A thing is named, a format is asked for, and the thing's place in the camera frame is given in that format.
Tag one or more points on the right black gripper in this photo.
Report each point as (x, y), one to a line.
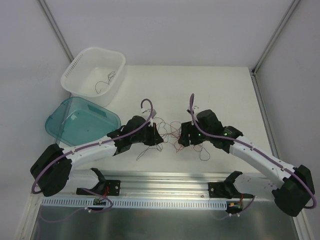
(186, 135)

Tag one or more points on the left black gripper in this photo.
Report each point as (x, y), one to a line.
(153, 136)

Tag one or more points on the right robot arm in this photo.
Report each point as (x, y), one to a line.
(291, 188)

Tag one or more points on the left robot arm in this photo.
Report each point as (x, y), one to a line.
(57, 169)

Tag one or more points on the teal transparent plastic bin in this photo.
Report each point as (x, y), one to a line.
(78, 121)

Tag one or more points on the white plastic basket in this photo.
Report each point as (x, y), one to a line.
(96, 74)

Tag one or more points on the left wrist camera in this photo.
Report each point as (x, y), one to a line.
(145, 113)

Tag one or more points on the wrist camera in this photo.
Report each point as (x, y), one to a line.
(194, 109)
(145, 113)

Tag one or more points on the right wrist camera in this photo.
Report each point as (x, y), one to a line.
(194, 109)

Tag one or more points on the aluminium rail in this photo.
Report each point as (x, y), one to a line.
(166, 185)

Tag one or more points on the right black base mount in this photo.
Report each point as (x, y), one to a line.
(219, 190)

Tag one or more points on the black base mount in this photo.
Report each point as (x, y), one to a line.
(107, 187)
(219, 190)

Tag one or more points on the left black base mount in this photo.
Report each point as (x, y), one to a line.
(107, 187)

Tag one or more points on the right aluminium frame post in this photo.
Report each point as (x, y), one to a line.
(276, 34)

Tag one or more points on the aluminium frame post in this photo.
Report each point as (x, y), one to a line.
(276, 34)
(55, 28)

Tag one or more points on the left aluminium frame post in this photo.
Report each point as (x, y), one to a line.
(55, 28)

